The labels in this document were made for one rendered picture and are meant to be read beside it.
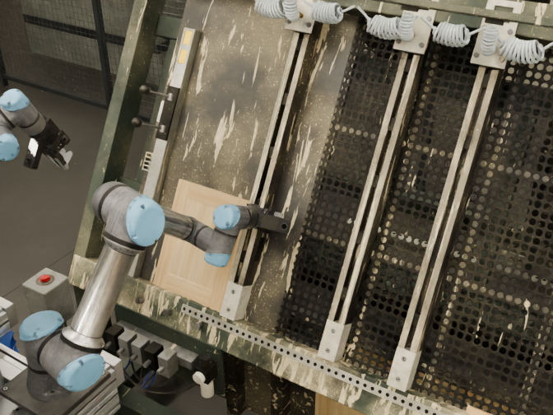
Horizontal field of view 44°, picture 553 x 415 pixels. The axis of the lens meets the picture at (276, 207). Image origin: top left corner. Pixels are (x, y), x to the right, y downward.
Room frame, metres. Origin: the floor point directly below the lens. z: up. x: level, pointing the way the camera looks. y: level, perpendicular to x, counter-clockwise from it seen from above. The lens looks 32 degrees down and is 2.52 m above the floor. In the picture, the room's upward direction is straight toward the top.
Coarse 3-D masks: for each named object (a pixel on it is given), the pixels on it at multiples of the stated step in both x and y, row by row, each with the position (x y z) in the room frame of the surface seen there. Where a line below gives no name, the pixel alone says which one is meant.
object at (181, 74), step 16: (192, 48) 2.46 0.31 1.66; (176, 64) 2.44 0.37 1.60; (192, 64) 2.45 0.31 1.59; (176, 80) 2.41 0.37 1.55; (176, 112) 2.35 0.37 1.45; (176, 128) 2.35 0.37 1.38; (160, 144) 2.30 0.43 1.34; (160, 160) 2.27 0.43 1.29; (160, 176) 2.25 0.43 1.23; (144, 192) 2.23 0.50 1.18; (144, 256) 2.13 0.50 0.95
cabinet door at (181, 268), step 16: (176, 192) 2.19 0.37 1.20; (192, 192) 2.17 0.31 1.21; (208, 192) 2.14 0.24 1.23; (176, 208) 2.16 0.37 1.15; (192, 208) 2.14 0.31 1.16; (208, 208) 2.11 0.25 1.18; (208, 224) 2.08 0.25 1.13; (176, 240) 2.09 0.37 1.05; (160, 256) 2.08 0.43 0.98; (176, 256) 2.06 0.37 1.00; (192, 256) 2.04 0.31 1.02; (160, 272) 2.05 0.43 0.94; (176, 272) 2.03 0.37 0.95; (192, 272) 2.00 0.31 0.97; (208, 272) 1.98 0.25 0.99; (224, 272) 1.95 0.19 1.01; (176, 288) 1.99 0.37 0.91; (192, 288) 1.97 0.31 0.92; (208, 288) 1.95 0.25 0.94; (224, 288) 1.92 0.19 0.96; (208, 304) 1.91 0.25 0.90
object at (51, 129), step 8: (48, 120) 2.05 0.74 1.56; (48, 128) 2.03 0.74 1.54; (56, 128) 2.07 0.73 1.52; (32, 136) 2.00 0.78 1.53; (40, 136) 2.01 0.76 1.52; (48, 136) 2.05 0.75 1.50; (56, 136) 2.06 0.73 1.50; (48, 144) 2.03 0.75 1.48; (56, 144) 2.04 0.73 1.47; (64, 144) 2.08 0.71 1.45; (48, 152) 2.04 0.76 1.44
